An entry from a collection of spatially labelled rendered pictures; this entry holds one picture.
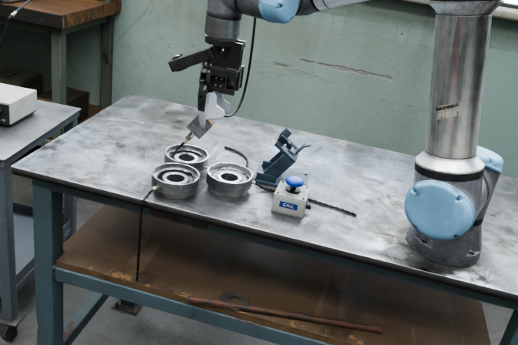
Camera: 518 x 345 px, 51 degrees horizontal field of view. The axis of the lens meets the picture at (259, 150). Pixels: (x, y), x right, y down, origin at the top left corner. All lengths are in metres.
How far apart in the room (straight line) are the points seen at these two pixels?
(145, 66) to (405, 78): 1.37
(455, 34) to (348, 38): 1.82
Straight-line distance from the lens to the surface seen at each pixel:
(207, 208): 1.16
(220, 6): 1.14
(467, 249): 1.17
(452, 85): 0.93
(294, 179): 1.17
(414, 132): 2.84
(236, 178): 1.25
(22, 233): 2.15
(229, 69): 1.18
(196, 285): 1.35
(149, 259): 1.42
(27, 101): 1.86
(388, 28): 2.71
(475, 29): 0.92
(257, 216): 1.16
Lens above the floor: 1.39
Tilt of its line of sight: 24 degrees down
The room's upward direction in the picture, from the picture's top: 9 degrees clockwise
